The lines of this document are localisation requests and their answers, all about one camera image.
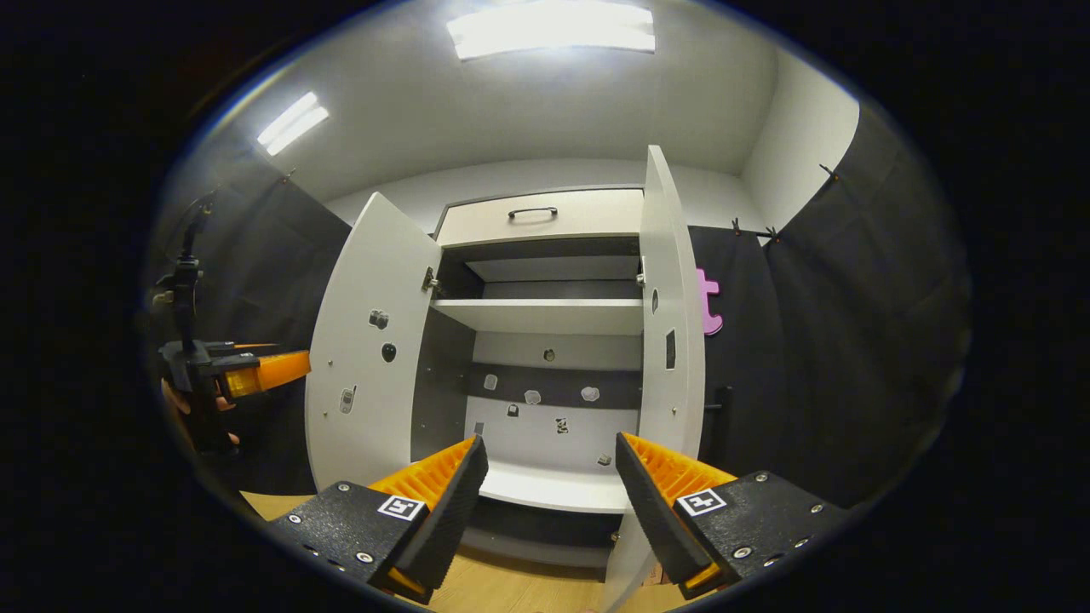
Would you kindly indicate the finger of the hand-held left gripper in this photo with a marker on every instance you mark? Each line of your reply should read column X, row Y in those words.
column 238, row 346
column 272, row 372

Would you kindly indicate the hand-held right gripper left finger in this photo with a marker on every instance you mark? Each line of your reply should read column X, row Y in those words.
column 451, row 511

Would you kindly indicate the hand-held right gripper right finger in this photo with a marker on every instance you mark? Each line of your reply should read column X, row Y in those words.
column 649, row 511

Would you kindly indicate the beige cabinet door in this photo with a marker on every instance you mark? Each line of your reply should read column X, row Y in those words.
column 673, row 255
column 366, row 272

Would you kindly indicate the grey double-door shoe cabinet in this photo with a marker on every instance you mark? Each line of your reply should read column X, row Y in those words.
column 545, row 315

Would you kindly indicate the beige cabinet drawer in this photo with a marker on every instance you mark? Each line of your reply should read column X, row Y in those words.
column 588, row 217

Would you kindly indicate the narrow ceiling light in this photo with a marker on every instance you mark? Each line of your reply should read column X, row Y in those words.
column 294, row 123

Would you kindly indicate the black backdrop cloth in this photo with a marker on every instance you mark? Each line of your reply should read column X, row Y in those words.
column 834, row 358

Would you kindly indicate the large ceiling light panel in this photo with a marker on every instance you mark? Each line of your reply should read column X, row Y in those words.
column 553, row 30

